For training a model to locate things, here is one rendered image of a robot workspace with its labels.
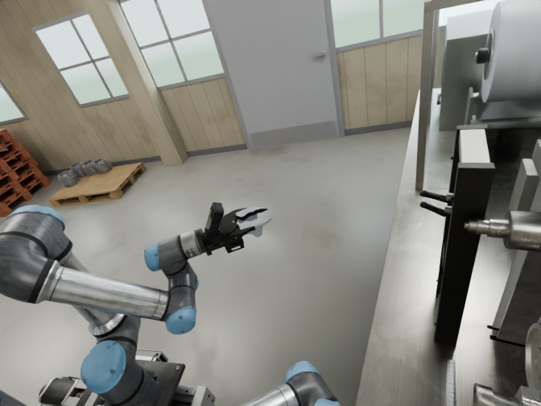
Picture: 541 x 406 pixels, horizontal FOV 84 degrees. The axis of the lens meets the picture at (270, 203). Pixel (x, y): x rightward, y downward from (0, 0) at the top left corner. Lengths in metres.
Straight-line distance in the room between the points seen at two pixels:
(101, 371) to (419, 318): 0.88
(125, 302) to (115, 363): 0.24
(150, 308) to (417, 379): 0.68
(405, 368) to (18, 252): 0.93
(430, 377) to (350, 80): 3.35
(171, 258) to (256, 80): 3.25
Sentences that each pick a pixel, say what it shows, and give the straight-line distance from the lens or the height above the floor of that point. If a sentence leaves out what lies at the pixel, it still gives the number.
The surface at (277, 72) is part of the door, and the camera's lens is 3.85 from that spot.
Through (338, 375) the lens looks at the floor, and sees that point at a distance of 1.91.
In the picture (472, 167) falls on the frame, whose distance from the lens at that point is 0.58.
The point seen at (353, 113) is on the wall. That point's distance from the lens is 3.99.
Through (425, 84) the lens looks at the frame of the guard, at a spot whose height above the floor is 1.35.
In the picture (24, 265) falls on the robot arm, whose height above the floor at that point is 1.41.
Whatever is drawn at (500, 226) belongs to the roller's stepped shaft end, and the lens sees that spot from 0.62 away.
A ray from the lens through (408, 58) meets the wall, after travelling 3.88.
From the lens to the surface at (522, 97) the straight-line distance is 1.31.
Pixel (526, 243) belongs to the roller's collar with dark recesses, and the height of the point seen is 1.34.
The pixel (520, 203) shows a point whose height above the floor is 1.07.
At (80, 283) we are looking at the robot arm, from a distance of 0.81.
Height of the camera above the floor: 1.75
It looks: 35 degrees down
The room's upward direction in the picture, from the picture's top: 17 degrees counter-clockwise
